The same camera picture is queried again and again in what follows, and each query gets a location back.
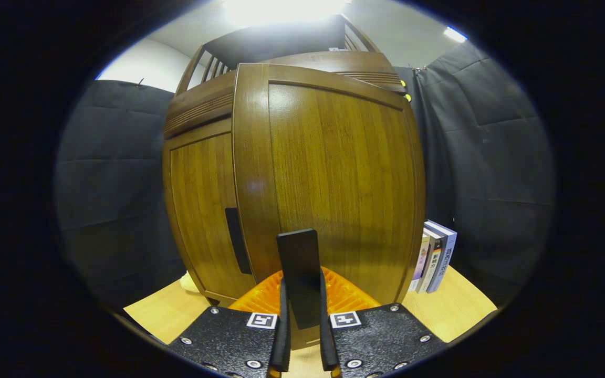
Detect wooden double-door shoe cabinet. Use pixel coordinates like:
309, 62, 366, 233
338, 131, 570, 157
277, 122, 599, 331
162, 14, 426, 350

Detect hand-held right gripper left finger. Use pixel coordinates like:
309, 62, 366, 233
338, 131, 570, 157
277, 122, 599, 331
169, 270, 291, 378

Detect large rectangular ceiling light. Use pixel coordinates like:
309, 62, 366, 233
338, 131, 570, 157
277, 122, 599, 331
224, 0, 350, 27

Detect black orange paperback book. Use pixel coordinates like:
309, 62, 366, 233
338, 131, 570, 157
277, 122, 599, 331
417, 228, 444, 293

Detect black backdrop cloth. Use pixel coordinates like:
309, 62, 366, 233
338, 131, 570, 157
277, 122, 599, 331
55, 41, 555, 310

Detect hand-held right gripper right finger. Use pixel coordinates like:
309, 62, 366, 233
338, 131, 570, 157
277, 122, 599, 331
319, 268, 447, 378

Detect light blue paperback book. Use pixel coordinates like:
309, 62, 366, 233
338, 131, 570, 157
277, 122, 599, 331
426, 219, 458, 293

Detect white purple paperback book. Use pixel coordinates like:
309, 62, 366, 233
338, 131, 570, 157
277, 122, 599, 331
409, 234, 430, 292

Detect wooden shoe cabinet door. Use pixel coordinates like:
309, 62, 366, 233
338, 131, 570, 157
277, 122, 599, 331
163, 120, 256, 308
232, 63, 426, 350

